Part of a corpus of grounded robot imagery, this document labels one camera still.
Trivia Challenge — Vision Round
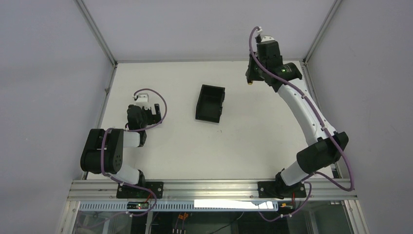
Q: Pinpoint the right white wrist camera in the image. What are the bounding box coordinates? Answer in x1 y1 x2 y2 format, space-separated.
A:
255 27 275 44

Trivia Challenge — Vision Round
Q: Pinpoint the white slotted cable duct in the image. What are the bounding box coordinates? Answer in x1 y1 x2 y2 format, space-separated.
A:
79 199 279 212

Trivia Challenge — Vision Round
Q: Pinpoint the aluminium frame rail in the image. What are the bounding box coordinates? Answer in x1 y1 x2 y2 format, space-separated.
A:
67 178 357 201

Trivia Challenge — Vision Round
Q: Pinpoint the black plastic bin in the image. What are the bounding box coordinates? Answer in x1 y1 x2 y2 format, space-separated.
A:
195 84 225 123

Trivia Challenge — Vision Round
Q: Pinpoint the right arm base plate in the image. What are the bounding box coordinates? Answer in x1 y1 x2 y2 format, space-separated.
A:
257 181 307 199

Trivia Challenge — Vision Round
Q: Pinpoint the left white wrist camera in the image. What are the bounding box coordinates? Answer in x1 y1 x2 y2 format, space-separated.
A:
133 93 151 110

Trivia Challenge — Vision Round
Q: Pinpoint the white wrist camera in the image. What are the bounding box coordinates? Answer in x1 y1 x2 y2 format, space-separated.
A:
255 27 275 44
133 93 151 110

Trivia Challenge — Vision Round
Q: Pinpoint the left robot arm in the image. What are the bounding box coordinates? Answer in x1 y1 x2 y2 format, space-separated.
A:
80 104 161 187

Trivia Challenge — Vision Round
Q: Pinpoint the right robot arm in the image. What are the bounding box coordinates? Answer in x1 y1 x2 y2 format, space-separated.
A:
246 40 349 199

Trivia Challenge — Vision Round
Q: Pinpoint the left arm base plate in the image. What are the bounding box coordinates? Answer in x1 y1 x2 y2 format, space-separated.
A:
116 181 164 199

